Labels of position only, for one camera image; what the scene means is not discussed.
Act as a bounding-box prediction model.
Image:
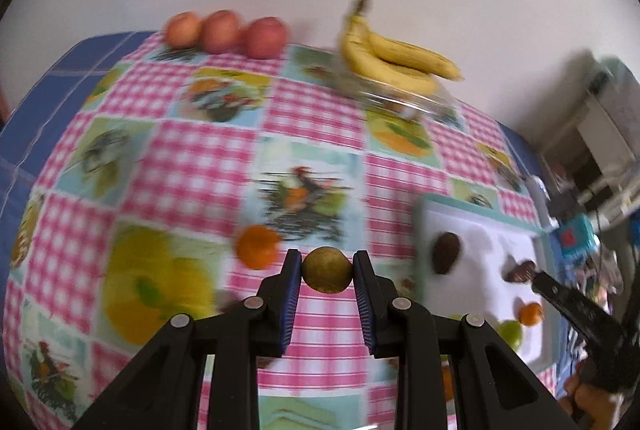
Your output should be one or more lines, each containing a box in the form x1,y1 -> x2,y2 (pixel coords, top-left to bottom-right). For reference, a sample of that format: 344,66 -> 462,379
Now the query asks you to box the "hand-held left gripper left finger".
75,249 -> 303,430

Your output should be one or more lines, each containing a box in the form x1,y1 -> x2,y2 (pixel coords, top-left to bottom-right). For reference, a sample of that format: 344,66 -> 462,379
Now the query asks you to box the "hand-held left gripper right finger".
352,250 -> 581,430

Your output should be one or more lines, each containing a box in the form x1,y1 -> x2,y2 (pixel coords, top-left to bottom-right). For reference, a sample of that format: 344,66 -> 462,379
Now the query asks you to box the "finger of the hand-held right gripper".
531,271 -> 626,353

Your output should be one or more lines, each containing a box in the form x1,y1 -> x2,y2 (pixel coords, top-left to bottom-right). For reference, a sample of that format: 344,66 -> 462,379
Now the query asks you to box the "small tan round fruit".
302,247 -> 353,295

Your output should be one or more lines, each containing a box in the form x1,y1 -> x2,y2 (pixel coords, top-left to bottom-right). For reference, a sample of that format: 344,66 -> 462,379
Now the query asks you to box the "wrinkled brown egg-shaped fruit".
504,261 -> 538,284

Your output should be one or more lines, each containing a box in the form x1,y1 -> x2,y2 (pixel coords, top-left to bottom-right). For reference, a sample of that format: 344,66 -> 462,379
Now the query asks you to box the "small green oval fruit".
497,320 -> 525,353

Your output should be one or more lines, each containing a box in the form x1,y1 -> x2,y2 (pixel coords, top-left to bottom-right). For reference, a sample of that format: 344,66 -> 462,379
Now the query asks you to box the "dark brown avocado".
431,231 -> 462,276

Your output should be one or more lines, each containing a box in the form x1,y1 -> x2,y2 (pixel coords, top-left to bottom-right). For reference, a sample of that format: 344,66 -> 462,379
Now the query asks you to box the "white tray with teal rim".
412,193 -> 556,368

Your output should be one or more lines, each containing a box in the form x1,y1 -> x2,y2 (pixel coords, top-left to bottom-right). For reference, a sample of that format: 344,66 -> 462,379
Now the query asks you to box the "person's right hand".
560,360 -> 631,430

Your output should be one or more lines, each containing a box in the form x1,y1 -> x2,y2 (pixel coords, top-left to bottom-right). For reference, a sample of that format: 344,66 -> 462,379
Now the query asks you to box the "blue box with red label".
555,215 -> 598,263

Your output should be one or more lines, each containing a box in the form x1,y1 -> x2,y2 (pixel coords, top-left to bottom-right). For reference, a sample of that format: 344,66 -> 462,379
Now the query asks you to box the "pink checked printed tablecloth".
2,30 -> 558,430

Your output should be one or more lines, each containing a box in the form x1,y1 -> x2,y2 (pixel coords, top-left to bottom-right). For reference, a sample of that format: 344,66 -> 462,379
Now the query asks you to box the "white shelf unit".
540,55 -> 640,221

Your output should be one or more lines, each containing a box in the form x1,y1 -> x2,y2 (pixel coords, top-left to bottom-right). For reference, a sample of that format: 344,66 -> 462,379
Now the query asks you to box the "clear plastic container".
330,65 -> 458,121

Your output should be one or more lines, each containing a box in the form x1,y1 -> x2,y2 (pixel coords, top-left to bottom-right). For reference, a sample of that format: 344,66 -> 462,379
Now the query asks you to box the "yellow banana bunch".
339,0 -> 463,97

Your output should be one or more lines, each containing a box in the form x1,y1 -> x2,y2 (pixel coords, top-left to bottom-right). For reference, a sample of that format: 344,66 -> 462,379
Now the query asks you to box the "red apple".
241,17 -> 288,60

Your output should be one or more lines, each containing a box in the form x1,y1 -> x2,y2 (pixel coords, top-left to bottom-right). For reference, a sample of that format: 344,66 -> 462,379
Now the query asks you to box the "middle peach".
201,10 -> 242,55

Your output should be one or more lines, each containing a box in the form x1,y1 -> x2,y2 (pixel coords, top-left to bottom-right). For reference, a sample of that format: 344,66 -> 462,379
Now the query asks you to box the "peach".
164,12 -> 205,50
201,10 -> 242,55

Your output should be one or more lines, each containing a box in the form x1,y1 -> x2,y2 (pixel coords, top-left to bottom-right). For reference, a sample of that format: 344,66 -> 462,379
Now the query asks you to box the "left peach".
164,12 -> 205,50

